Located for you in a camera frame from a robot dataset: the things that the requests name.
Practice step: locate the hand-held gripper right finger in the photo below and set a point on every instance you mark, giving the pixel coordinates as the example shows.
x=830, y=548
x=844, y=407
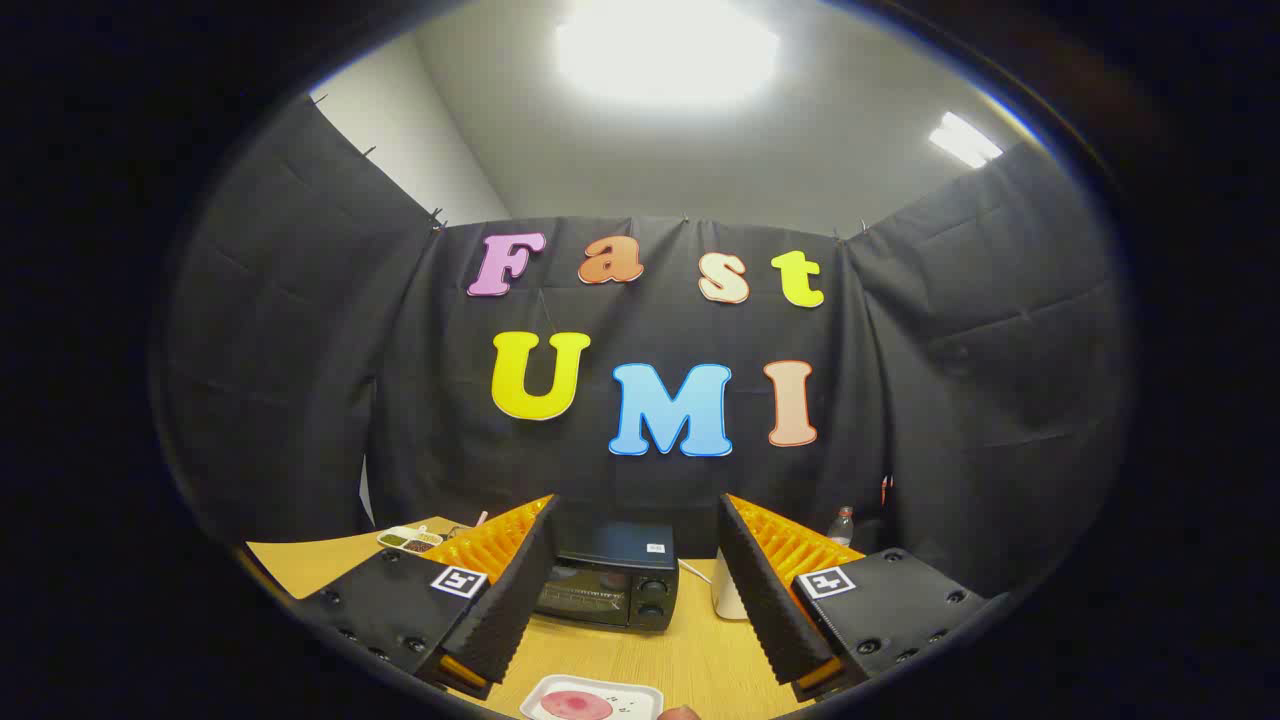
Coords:
x=765, y=600

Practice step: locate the black backdrop cloth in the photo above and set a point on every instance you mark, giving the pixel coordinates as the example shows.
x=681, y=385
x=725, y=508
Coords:
x=400, y=400

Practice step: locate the white square food plate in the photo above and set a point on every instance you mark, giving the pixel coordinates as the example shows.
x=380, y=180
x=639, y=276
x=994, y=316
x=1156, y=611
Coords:
x=632, y=694

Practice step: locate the clear plastic water bottle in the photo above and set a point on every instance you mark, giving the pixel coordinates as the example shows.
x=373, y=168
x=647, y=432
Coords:
x=842, y=528

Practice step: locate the clear glass cup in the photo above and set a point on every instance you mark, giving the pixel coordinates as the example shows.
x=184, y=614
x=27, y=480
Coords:
x=460, y=531

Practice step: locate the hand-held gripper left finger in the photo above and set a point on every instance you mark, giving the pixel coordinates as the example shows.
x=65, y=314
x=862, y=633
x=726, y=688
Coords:
x=510, y=610

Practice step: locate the large ceiling light panel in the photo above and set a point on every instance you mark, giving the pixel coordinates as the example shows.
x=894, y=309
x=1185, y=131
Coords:
x=665, y=50

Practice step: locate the white bread toaster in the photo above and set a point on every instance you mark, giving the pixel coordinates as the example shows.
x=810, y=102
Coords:
x=725, y=595

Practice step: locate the pink meat slice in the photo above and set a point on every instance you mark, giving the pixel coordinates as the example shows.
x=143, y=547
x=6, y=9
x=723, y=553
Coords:
x=575, y=705

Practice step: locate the white divided snack dish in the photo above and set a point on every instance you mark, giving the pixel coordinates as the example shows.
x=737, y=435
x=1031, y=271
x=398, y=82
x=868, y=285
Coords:
x=405, y=541

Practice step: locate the small ceiling light panel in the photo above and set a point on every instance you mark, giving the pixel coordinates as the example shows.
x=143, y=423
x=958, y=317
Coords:
x=965, y=140

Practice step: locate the black toaster oven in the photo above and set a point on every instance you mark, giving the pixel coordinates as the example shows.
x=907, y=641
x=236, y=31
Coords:
x=610, y=545

